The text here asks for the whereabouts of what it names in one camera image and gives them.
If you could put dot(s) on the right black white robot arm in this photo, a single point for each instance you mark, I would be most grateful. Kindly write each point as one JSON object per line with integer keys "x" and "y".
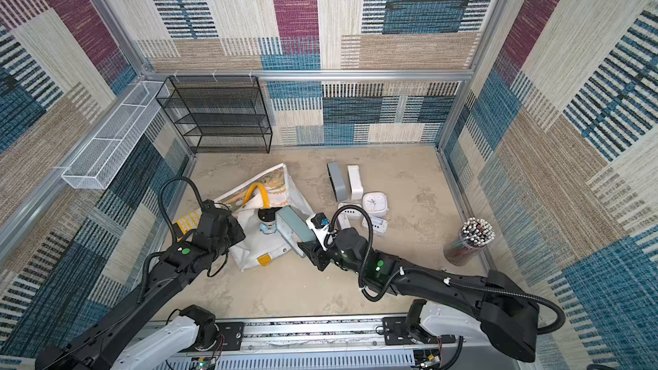
{"x": 510, "y": 318}

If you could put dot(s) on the light blue twin-bell clock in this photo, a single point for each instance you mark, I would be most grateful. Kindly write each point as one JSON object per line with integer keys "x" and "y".
{"x": 268, "y": 222}

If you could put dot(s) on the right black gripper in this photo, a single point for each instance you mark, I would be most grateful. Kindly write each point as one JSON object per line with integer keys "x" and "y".
{"x": 311, "y": 251}

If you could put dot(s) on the teal digital clock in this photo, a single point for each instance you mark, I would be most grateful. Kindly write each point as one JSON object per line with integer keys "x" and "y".
{"x": 293, "y": 229}

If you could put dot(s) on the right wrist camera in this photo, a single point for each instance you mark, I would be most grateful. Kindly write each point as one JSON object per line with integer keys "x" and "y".
{"x": 319, "y": 225}

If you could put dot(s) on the white canvas tote bag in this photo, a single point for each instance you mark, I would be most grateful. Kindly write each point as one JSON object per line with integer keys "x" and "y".
{"x": 271, "y": 188}

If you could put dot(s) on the grey white device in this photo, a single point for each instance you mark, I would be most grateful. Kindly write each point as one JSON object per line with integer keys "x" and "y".
{"x": 339, "y": 186}

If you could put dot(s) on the white square alarm clock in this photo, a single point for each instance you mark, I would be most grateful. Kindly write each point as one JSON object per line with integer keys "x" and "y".
{"x": 375, "y": 204}

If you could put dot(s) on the white digital clock back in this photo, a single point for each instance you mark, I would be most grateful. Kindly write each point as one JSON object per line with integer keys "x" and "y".
{"x": 380, "y": 226}

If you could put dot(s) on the yellow calculator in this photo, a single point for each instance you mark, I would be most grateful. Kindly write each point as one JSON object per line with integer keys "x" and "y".
{"x": 187, "y": 223}

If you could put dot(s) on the white box in bag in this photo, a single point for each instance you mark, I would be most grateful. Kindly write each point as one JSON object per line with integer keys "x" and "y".
{"x": 343, "y": 222}

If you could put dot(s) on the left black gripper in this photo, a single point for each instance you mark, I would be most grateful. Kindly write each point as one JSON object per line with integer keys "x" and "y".
{"x": 236, "y": 228}

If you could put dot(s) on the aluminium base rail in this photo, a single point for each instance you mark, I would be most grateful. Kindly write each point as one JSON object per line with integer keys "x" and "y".
{"x": 320, "y": 342}

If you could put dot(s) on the white cube digital clock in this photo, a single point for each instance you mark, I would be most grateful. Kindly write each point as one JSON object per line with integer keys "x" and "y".
{"x": 356, "y": 183}

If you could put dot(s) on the black mesh shelf rack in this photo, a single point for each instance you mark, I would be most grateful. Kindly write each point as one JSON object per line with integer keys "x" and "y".
{"x": 217, "y": 114}

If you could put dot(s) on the small white gadget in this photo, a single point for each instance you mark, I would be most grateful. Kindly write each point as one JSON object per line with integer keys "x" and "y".
{"x": 351, "y": 212}

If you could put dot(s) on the white wire mesh basket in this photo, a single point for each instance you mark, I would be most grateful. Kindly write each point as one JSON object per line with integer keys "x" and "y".
{"x": 100, "y": 160}

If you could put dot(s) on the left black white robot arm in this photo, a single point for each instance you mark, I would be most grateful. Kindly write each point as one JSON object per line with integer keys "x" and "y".
{"x": 164, "y": 275}

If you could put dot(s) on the cup of pencils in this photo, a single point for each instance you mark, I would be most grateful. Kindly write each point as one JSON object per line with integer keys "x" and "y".
{"x": 474, "y": 235}

